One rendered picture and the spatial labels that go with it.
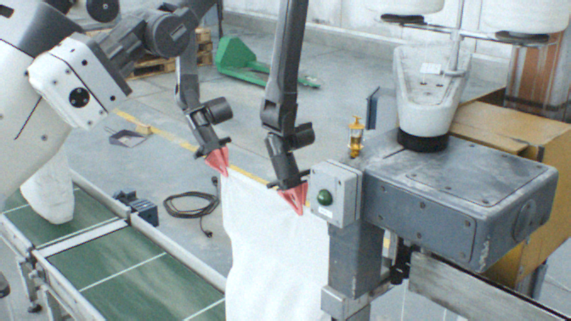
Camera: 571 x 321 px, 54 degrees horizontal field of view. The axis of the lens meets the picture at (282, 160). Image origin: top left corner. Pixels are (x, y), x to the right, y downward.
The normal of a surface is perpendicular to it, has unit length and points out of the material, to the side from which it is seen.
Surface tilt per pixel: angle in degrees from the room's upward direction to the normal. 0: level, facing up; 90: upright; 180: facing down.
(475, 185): 0
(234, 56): 75
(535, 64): 90
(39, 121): 90
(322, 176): 90
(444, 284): 90
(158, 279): 0
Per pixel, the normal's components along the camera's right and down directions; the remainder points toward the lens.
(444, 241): -0.73, 0.28
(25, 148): 0.27, 0.74
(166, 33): 0.66, 0.33
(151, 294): 0.00, -0.91
